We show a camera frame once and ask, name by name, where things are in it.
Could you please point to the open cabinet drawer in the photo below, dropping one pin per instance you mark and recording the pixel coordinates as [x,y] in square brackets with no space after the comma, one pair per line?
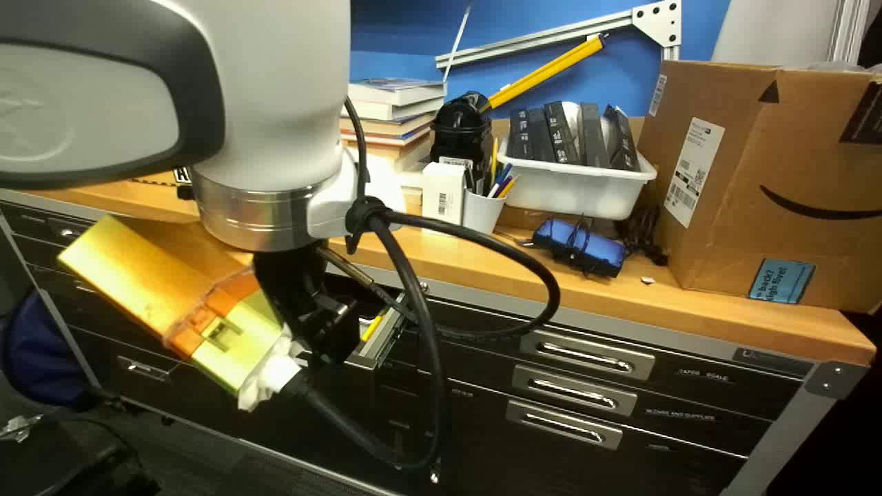
[383,332]

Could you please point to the black block in bin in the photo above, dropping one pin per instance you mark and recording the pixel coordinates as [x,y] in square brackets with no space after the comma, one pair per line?
[563,131]
[526,134]
[621,138]

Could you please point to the yellow pencil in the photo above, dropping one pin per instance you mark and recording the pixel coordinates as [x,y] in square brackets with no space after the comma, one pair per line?
[494,175]

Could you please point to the white cover book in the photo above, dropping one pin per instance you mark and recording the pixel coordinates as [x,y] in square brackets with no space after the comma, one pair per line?
[401,95]

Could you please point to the orange spine book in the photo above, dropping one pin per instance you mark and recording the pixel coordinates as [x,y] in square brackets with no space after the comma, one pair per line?
[387,131]

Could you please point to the black drawer cabinet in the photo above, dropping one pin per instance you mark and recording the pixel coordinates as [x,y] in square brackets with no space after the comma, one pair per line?
[690,413]

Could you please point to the aluminium rail with bracket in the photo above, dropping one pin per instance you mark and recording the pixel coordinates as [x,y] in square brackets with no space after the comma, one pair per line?
[560,30]

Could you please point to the thin white rod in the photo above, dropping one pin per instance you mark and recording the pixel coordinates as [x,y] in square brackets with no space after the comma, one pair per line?
[457,50]

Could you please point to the grey metal bench leg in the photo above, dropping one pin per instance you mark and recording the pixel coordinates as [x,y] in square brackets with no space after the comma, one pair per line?
[799,422]

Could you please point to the dark blue cloth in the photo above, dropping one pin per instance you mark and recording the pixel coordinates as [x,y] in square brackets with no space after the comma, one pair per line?
[41,353]

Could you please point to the blue back panel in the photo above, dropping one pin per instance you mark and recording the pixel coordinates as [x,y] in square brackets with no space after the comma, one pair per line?
[394,37]

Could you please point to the white plastic bin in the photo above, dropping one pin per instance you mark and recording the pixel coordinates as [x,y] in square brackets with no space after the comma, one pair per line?
[578,190]

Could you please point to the yellow level tool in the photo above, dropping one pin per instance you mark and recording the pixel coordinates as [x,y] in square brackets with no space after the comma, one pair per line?
[547,72]

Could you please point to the brown cardboard shipping box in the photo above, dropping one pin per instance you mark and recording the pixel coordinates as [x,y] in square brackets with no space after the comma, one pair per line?
[780,148]

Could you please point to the blue pen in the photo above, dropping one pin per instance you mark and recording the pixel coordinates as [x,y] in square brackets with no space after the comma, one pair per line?
[504,185]

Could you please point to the small white box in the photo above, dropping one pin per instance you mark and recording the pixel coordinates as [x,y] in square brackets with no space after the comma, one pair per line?
[445,194]

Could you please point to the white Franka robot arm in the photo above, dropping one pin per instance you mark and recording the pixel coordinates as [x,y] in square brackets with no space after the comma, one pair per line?
[264,99]

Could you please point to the cream thick book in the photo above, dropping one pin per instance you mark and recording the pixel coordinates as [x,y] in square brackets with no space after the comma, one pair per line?
[390,156]

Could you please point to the dark blue toy object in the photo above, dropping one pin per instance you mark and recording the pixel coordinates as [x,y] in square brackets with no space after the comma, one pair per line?
[578,245]

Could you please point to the white thick book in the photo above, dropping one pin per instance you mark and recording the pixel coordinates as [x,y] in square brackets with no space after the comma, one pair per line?
[394,113]

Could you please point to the small metal screw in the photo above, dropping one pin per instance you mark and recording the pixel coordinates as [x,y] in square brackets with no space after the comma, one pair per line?
[646,278]

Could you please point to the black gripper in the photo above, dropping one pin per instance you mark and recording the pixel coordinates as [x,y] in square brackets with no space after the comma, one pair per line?
[297,292]

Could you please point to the white pen cup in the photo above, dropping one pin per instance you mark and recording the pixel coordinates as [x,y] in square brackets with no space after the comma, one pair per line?
[479,214]

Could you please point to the yellow wooden block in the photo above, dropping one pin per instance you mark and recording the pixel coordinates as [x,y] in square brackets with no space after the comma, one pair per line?
[173,284]

